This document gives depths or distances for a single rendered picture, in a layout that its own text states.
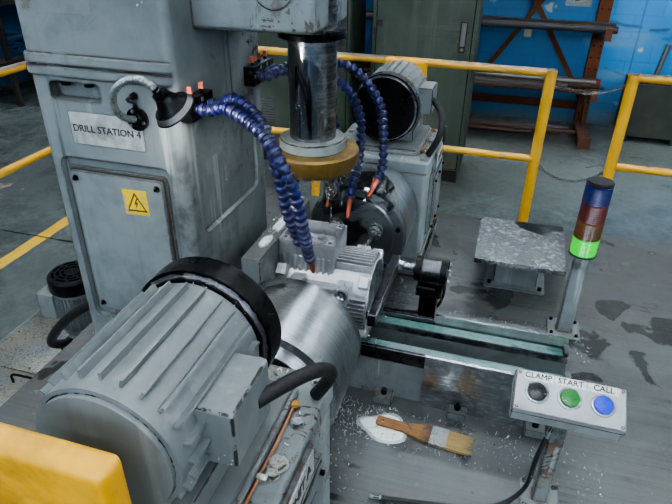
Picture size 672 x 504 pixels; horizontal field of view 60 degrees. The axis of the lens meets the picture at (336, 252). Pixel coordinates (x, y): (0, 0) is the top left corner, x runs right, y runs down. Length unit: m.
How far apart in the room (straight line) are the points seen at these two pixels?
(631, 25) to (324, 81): 5.21
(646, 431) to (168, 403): 1.08
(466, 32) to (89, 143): 3.27
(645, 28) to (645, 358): 4.79
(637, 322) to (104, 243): 1.34
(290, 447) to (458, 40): 3.65
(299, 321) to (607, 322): 0.99
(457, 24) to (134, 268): 3.26
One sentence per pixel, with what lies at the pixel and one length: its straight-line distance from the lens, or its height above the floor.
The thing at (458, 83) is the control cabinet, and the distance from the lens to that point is 4.24.
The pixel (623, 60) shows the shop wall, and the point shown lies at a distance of 6.20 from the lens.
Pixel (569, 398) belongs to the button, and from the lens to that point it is 1.02.
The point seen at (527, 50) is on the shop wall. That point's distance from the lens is 6.11.
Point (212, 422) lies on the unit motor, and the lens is 0.60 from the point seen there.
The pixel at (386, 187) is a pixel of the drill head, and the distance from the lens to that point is 1.45.
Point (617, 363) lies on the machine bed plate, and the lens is 1.58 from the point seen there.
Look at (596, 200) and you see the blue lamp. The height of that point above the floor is 1.18.
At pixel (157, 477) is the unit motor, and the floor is 1.27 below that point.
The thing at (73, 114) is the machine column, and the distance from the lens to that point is 1.18.
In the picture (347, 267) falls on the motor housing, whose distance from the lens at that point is 1.21.
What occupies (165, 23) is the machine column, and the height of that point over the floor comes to 1.58.
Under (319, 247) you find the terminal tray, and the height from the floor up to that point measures 1.14.
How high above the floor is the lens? 1.73
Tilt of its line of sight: 30 degrees down
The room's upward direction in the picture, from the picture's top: 1 degrees clockwise
